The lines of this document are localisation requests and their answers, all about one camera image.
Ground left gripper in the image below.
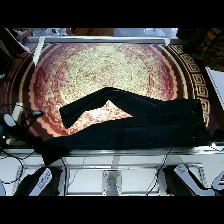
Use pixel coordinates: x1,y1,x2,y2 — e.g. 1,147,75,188
25,109,45,120

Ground heap of clothes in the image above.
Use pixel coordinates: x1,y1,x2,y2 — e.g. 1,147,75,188
176,27,224,72

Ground black pants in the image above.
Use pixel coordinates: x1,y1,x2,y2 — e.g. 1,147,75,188
41,86,215,167

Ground black cable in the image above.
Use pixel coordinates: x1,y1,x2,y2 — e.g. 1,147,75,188
145,146,175,197
0,148,27,185

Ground silver frame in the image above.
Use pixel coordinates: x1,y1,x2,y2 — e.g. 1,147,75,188
0,142,224,197

